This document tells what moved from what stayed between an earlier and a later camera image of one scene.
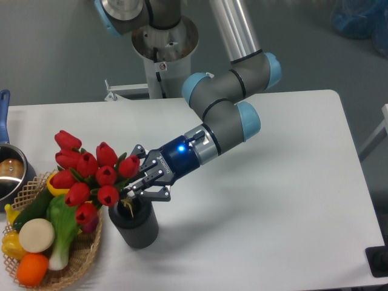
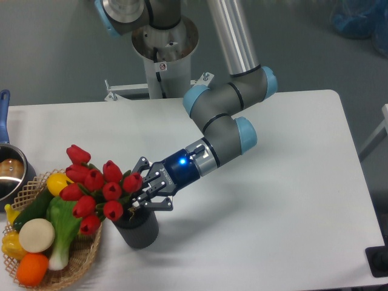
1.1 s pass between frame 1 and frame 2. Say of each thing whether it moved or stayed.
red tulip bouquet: moved
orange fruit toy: stayed
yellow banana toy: stayed
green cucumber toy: stayed
